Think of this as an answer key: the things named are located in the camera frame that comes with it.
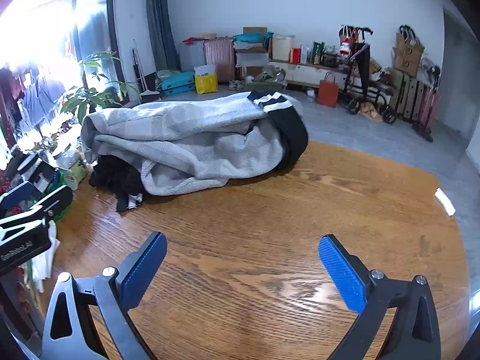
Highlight white plastic container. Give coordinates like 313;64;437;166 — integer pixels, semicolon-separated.
272;34;296;61

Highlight white crumpled tissue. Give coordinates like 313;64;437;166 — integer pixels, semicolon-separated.
435;188;456;216

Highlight white low cabinet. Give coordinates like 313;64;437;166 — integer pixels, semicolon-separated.
268;59;355;90

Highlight printed cardboard box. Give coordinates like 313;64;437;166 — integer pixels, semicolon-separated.
395;32;425;59
392;47;421;77

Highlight teal flat case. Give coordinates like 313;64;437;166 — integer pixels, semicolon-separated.
155;69;196;96

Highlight yellow shopping bag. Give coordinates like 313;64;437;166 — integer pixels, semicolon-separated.
194;65;219;94

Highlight dark framed window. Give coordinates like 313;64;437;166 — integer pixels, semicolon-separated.
0;0;126;151

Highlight black striped garment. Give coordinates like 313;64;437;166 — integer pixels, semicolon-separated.
88;90;310;212

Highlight green gift box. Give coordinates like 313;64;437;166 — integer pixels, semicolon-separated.
311;41;326;65

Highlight orange paper bag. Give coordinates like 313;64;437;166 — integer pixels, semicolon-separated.
318;71;340;107

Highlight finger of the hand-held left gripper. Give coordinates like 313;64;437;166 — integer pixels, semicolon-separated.
0;185;74;246
0;180;42;211

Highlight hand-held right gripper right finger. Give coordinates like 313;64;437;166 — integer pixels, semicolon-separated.
318;234;441;360

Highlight black standing fan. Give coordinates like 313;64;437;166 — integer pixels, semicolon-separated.
412;58;442;143

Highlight open cardboard box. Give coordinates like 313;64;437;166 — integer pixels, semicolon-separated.
243;26;268;44

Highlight grey curtain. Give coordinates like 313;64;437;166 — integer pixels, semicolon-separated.
145;0;181;74

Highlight pink suitcase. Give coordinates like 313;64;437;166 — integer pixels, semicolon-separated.
203;37;236;83
416;82;441;130

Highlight white plastic bag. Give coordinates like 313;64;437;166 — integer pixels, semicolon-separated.
22;225;61;293

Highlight olive green crate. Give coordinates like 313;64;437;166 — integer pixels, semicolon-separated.
245;81;287;92

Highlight black folding cart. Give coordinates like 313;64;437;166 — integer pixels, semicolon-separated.
342;43;398;125

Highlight grey knit sweater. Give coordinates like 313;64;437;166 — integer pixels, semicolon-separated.
80;91;305;196

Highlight tan crumpled cloth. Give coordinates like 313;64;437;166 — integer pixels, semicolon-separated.
362;105;384;122

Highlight hanging laundry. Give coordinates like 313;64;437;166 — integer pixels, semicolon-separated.
0;65;64;128

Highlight potted green plant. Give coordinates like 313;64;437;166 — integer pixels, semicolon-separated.
60;50;141;124

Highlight clear plastic bag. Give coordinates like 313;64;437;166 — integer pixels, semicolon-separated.
257;65;287;83

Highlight red and white tote bag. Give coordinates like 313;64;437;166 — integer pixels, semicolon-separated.
339;25;374;61

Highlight broom and dustpan set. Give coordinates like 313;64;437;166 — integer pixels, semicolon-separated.
131;48;163;101

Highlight olive green suitcase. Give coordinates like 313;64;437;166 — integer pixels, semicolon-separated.
403;77;420;121
388;68;407;115

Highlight red berry branches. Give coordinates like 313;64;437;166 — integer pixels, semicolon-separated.
0;172;19;214

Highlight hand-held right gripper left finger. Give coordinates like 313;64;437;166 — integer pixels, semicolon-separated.
40;231;168;360

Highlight grey suitcase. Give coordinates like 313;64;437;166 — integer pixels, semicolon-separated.
178;41;206;72

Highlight green tissue pack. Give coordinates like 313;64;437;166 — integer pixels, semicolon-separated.
56;150;89;190

